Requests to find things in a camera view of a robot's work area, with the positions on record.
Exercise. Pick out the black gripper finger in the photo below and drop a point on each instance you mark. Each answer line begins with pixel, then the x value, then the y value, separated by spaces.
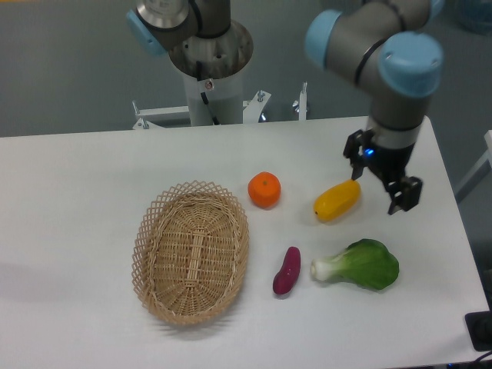
pixel 405 194
pixel 359 150

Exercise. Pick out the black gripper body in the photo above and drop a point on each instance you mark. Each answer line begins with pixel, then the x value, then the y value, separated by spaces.
pixel 387 153

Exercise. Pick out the yellow mango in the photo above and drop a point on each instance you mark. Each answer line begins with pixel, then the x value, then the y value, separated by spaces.
pixel 336 201

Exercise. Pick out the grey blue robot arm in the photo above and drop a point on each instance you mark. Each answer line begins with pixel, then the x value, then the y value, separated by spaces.
pixel 379 48

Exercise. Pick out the green bok choy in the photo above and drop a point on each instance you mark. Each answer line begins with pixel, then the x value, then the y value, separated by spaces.
pixel 367 263

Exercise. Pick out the orange tangerine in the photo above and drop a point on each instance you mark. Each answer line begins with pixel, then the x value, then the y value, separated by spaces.
pixel 264 190

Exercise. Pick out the purple sweet potato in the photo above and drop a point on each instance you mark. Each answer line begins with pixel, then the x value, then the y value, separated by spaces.
pixel 287 276

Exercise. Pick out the black device at table edge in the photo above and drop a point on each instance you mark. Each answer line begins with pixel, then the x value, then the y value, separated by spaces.
pixel 479 329

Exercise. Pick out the blue container top right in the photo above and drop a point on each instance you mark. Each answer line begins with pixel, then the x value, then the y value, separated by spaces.
pixel 474 15

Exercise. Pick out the woven wicker basket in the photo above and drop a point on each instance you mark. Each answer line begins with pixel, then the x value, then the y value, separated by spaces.
pixel 191 253

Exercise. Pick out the white frame at right edge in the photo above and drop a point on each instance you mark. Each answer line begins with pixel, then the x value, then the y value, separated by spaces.
pixel 479 170

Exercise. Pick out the white metal base frame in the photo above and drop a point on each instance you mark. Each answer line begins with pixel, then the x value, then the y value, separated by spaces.
pixel 253 112

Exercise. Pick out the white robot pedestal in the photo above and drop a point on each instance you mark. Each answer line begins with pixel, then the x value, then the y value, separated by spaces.
pixel 212 71

